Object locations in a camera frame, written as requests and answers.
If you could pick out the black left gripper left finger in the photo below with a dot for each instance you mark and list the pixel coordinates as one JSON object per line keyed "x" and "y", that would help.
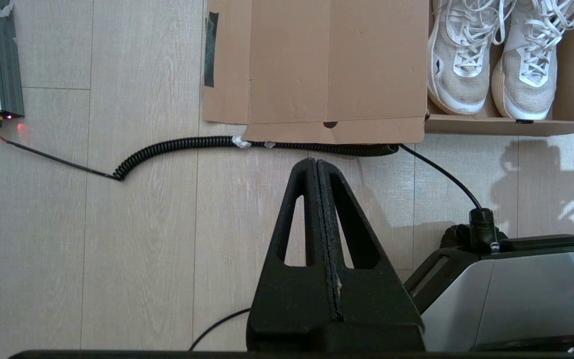
{"x": 277, "y": 309}

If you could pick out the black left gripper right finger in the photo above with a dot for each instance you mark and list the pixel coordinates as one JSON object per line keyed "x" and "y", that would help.
{"x": 376, "y": 309}

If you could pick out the white sneaker with black logo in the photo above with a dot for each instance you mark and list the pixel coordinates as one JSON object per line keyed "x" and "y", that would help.
{"x": 459, "y": 85}

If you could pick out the brown cardboard shoe box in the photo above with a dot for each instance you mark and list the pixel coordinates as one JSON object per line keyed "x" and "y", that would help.
{"x": 337, "y": 65}

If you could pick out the white lace-up sneaker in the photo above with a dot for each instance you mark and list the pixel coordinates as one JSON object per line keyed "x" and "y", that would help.
{"x": 521, "y": 94}

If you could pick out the grey and black robot base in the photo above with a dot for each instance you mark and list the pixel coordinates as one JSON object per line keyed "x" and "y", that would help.
{"x": 541, "y": 294}

